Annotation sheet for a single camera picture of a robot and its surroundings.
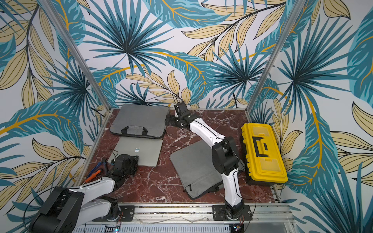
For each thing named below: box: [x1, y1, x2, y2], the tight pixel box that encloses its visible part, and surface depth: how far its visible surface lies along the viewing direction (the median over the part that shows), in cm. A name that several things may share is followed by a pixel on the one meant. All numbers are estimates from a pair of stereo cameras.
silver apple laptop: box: [107, 136, 164, 167], surface depth 100 cm
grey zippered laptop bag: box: [109, 103, 170, 140], surface depth 111 cm
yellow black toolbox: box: [240, 122, 289, 186], surface depth 78 cm
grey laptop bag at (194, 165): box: [169, 139, 245, 200], surface depth 85 cm
